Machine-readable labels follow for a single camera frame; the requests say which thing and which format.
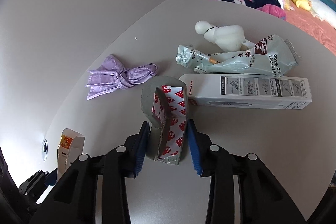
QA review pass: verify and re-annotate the white goose plush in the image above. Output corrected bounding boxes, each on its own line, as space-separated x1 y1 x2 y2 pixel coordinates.
287 0 336 21

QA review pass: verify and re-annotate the white orange carton box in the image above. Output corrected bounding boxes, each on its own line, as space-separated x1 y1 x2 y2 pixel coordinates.
56 128 86 182

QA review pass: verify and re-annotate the pink bed sheet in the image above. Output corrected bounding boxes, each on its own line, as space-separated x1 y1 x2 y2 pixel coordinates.
285 6 336 52

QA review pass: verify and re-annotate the white duck figurine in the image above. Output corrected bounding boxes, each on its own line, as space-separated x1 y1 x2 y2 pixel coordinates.
195 20 255 52

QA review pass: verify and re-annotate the long white printed box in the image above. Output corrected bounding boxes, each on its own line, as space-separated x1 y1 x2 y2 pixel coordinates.
178 73 313 110

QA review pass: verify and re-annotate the purple knotted plastic bag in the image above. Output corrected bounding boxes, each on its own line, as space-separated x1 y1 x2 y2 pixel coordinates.
85 54 159 101

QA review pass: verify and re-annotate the grey foam adhesive pad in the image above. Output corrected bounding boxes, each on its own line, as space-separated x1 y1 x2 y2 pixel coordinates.
141 76 190 166

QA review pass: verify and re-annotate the clear suction cup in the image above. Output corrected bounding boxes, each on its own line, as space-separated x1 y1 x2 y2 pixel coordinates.
41 139 49 161

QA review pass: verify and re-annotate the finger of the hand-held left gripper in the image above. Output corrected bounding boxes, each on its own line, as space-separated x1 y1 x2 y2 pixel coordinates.
18 169 58 203

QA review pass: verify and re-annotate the yellow duck plush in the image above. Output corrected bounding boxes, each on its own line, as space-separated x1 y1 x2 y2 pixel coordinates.
292 0 311 12

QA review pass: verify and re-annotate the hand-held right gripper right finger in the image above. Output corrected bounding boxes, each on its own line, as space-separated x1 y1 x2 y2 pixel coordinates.
186 119 306 224

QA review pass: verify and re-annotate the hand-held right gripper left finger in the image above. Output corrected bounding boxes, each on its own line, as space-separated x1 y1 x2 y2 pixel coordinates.
30 121 151 224

